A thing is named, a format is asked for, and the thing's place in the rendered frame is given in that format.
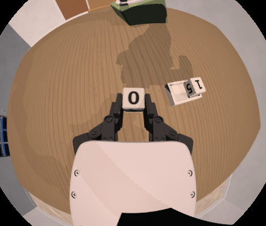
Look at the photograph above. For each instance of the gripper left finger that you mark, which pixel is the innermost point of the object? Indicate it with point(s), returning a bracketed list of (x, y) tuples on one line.
[(106, 129)]

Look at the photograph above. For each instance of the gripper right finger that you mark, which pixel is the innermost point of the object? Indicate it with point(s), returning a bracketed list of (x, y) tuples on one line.
[(158, 130)]

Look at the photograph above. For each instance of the beige rectangular tray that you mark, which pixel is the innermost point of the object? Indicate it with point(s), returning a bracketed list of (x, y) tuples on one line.
[(177, 93)]

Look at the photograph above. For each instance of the beige calendar cube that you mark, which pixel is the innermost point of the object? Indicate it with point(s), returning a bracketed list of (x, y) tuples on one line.
[(194, 87), (133, 99)]

